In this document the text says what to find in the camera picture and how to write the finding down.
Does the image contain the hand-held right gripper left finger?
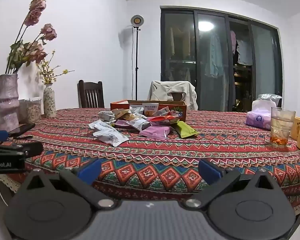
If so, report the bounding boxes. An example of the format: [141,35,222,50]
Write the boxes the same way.
[16,159,119,211]

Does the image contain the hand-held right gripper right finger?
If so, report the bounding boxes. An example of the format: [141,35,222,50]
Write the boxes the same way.
[182,159,283,211]

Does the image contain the silver snack packet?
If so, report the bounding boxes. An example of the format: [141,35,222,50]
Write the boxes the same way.
[93,129,130,147]
[88,120,115,132]

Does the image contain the green snack packet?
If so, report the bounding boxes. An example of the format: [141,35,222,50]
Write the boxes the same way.
[175,121,200,138]

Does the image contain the pink snack packet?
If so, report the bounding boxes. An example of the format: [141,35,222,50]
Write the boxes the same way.
[139,126,171,140]

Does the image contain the pile of mixed snack packets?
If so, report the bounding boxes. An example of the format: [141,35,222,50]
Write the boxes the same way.
[98,102,185,132]

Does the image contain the orange cardboard box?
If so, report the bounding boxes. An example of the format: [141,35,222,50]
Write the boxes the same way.
[110,100,187,121]

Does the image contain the black pen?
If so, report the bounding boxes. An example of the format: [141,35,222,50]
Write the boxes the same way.
[9,135,33,141]

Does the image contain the black phone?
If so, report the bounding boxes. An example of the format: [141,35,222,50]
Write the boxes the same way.
[9,123,36,135]

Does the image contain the large pink ceramic vase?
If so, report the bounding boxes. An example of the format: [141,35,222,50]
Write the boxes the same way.
[0,74,20,132]

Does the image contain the glass storage jar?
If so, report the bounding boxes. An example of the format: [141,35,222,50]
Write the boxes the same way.
[26,97,42,120]

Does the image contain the small floral vase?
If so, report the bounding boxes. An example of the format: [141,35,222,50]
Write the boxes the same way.
[43,84,57,118]

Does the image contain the purple tissue pack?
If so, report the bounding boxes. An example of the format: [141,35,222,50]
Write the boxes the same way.
[245,99,278,130]

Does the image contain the dark wooden chair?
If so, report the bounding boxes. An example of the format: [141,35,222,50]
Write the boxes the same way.
[77,80,105,109]

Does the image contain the yellow flower branches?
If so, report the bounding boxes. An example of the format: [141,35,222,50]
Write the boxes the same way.
[36,50,75,85]

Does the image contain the brown chair with cushion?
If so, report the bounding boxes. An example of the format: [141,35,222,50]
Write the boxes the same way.
[169,92,187,103]

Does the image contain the glass cup of tea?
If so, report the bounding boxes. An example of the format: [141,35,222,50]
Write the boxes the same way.
[269,107,296,147]

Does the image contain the beige jacket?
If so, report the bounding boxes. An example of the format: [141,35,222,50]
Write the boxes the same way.
[147,80,198,111]

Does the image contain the clear plastic bag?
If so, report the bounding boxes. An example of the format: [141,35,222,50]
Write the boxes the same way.
[257,94,283,105]

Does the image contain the light blue hanging shirt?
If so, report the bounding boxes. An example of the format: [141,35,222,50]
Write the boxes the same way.
[205,32,225,78]

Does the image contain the white hanging garment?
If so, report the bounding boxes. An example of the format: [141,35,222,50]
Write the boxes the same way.
[236,40,253,65]

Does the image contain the black framed sliding glass door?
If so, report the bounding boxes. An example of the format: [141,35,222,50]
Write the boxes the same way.
[160,6,283,112]

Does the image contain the pink hanging garment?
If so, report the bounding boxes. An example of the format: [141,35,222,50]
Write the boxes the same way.
[229,30,238,55]

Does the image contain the dried pink rose bouquet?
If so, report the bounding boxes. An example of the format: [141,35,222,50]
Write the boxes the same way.
[0,0,57,78]

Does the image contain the studio light on stand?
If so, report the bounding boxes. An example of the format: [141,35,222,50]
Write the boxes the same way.
[130,14,145,100]

